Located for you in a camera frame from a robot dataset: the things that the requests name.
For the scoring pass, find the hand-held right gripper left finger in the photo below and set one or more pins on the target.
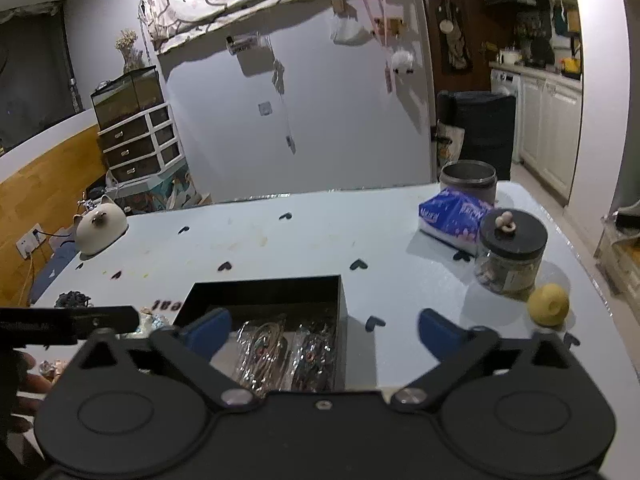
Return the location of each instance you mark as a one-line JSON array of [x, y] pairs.
[[207, 330]]

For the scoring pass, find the yellow round toy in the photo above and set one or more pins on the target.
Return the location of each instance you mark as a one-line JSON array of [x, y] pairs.
[[547, 305]]

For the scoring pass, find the printed tote bag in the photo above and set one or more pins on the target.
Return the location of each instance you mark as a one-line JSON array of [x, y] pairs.
[[449, 145]]

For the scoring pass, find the black bin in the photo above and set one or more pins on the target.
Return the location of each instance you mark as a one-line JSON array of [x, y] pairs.
[[480, 130]]

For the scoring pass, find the wall power outlet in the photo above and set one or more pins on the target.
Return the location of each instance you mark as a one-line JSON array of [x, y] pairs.
[[29, 241]]

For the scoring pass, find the hanging apron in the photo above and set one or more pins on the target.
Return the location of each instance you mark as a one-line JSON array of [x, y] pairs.
[[456, 40]]

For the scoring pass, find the white drawer cabinet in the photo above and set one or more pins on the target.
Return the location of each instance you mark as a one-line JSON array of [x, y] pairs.
[[140, 147]]

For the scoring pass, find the black box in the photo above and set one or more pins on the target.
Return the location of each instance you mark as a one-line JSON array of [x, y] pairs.
[[280, 292]]

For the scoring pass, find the person's left hand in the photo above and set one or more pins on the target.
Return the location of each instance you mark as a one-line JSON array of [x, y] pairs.
[[22, 385]]

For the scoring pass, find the white pot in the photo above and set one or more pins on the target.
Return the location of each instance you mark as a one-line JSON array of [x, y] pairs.
[[508, 56]]

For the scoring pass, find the grey metal tin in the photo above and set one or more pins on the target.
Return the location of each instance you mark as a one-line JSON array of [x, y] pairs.
[[467, 177]]

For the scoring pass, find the white kitchen cabinet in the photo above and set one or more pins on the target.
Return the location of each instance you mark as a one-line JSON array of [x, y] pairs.
[[547, 125]]

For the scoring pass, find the glass fish tank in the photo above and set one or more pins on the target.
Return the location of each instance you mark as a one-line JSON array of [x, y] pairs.
[[127, 97]]

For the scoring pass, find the glass jar with black lid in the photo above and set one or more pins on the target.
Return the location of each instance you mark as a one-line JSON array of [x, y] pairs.
[[510, 260]]

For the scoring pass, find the blue tissue pack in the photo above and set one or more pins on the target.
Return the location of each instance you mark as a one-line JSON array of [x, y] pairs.
[[450, 217]]

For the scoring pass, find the clear plastic wrapped packet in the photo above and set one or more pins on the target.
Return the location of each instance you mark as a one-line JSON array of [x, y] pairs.
[[260, 347], [312, 352]]

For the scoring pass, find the white hanging bag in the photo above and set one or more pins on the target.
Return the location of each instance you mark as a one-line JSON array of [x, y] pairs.
[[350, 30]]

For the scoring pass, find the dried flower bunch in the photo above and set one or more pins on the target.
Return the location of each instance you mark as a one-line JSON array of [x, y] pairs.
[[129, 50]]

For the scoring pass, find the dark window curtain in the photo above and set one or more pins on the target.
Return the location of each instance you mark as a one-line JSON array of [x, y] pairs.
[[32, 70]]

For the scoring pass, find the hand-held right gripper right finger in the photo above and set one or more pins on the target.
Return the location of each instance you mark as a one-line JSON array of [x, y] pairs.
[[439, 334]]

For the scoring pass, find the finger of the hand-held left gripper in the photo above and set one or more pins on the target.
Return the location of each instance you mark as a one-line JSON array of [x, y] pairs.
[[70, 324]]

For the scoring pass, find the washing machine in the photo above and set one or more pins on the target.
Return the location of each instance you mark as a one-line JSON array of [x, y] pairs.
[[506, 82]]

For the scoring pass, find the dark textured scrunchie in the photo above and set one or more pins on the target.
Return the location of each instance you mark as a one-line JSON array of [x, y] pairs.
[[73, 300]]

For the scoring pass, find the white plush toy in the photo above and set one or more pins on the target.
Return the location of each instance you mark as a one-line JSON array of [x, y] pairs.
[[404, 62]]

